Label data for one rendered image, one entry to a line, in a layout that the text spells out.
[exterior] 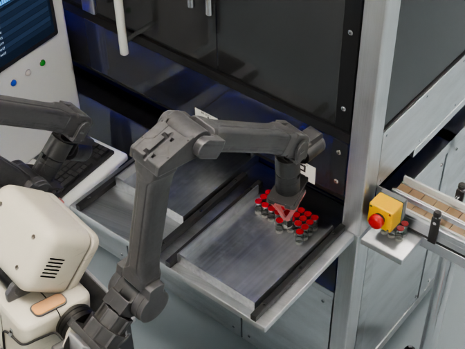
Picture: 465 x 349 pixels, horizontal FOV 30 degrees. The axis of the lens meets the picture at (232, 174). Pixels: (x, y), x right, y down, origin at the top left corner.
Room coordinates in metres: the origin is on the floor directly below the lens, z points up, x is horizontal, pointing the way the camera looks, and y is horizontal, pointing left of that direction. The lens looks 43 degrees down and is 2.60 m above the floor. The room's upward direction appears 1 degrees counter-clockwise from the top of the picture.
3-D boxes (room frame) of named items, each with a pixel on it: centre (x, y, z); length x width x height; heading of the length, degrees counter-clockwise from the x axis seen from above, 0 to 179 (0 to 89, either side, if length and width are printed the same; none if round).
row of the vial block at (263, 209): (1.67, -0.13, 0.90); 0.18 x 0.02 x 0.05; 50
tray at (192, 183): (1.89, 0.13, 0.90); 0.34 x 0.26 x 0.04; 140
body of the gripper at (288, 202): (1.45, -0.13, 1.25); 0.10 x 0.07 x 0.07; 154
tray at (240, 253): (1.58, -0.06, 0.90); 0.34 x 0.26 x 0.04; 140
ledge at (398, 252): (1.62, -0.44, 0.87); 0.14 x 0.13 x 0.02; 140
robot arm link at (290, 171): (1.45, -0.13, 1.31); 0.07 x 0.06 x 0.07; 134
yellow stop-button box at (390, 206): (1.60, -0.40, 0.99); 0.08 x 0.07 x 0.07; 140
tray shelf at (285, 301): (1.72, 0.04, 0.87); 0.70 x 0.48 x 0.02; 50
